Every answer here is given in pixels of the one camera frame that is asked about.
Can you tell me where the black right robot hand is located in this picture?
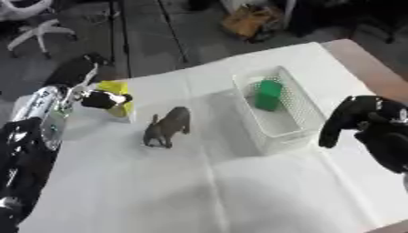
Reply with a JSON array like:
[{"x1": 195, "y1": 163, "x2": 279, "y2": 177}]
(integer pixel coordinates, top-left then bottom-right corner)
[{"x1": 317, "y1": 95, "x2": 408, "y2": 176}]

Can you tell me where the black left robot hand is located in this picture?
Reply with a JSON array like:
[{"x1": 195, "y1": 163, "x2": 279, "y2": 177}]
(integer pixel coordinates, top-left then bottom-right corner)
[{"x1": 43, "y1": 53, "x2": 136, "y2": 111}]

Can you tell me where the yellow and white carton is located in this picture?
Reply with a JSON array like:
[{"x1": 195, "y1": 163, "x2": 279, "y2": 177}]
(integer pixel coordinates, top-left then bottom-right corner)
[{"x1": 77, "y1": 80, "x2": 138, "y2": 125}]

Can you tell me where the black tripod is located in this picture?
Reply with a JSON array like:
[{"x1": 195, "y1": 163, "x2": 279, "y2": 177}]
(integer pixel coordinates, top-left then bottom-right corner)
[{"x1": 103, "y1": 0, "x2": 191, "y2": 79}]

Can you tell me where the grey toy animal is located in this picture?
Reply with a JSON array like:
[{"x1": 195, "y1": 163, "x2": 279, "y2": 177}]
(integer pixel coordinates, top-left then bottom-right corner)
[{"x1": 140, "y1": 106, "x2": 193, "y2": 150}]

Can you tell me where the white office chair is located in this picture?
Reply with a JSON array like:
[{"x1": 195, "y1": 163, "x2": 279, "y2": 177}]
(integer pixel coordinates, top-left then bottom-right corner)
[{"x1": 0, "y1": 0, "x2": 80, "y2": 60}]

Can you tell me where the white perforated plastic basket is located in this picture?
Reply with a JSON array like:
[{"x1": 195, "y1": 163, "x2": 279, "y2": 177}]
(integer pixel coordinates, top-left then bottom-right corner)
[{"x1": 230, "y1": 65, "x2": 329, "y2": 157}]

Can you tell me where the green rectangular block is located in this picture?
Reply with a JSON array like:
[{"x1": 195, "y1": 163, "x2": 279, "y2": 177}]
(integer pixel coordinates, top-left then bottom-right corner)
[{"x1": 251, "y1": 79, "x2": 286, "y2": 113}]

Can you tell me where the tan bag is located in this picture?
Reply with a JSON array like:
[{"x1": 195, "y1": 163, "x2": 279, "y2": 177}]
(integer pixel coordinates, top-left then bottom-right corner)
[{"x1": 219, "y1": 4, "x2": 284, "y2": 43}]

